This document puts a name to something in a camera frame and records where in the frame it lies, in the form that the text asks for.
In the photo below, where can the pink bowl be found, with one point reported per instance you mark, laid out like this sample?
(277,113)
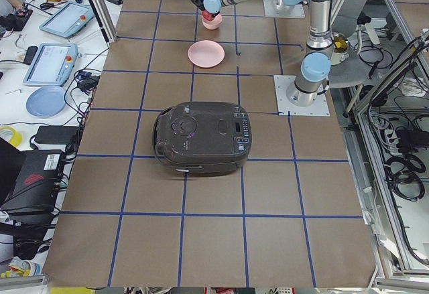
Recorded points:
(212,24)

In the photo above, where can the red apple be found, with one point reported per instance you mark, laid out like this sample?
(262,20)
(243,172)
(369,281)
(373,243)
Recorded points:
(208,16)

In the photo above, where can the pink plate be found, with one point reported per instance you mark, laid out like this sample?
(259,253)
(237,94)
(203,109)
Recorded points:
(206,54)

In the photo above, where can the blue plate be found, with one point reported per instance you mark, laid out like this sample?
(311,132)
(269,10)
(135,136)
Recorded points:
(46,101)

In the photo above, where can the dark grey rice cooker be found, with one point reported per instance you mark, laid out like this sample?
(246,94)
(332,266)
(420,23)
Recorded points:
(203,137)

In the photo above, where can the steel pot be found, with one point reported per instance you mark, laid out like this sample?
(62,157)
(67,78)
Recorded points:
(341,49)

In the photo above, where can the teach pendant tablet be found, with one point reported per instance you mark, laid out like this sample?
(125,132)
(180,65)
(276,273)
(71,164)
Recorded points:
(51,65)
(68,21)

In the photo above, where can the black computer box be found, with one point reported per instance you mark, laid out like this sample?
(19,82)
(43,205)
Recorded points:
(38,183)

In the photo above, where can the yellow tape roll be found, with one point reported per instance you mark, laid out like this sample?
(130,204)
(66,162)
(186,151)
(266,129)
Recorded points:
(10,135)

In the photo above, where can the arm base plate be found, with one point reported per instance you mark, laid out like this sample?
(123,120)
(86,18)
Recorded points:
(292,102)
(290,9)

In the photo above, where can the aluminium frame post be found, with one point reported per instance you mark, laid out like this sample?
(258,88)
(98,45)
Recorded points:
(104,20)

